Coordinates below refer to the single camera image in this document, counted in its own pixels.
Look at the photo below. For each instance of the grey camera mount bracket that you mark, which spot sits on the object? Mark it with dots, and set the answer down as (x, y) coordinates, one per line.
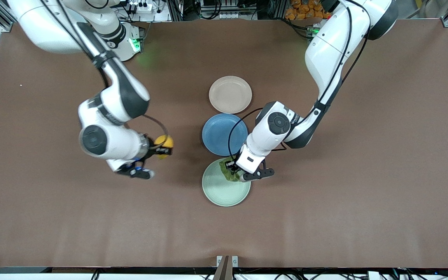
(227, 267)

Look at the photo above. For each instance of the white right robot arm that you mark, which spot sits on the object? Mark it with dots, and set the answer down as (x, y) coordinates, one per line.
(107, 142)

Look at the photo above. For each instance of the pale green plate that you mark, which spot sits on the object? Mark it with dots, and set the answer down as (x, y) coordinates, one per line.
(220, 190)

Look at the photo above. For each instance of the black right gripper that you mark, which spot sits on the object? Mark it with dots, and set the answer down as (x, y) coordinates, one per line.
(153, 148)

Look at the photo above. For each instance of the white power strip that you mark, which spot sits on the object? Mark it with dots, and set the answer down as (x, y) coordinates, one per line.
(141, 6)

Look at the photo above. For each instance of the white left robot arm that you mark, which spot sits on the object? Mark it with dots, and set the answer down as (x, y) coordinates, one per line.
(325, 50)

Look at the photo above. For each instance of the yellow lemon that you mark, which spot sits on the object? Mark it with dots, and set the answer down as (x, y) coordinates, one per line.
(167, 140)

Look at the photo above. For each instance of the brown table cover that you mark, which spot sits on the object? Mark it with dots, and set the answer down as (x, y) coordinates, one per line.
(91, 225)

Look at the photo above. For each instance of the blue plate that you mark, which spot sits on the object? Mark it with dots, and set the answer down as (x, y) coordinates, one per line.
(220, 134)

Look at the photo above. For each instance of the beige plate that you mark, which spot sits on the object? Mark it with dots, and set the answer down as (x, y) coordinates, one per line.
(230, 94)

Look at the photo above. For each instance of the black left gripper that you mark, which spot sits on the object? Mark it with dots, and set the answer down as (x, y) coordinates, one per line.
(232, 165)

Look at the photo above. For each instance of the orange packets pile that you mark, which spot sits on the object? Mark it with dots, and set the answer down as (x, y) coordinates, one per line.
(305, 9)

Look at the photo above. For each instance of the green lettuce leaf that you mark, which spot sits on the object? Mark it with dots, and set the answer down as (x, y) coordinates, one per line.
(228, 175)

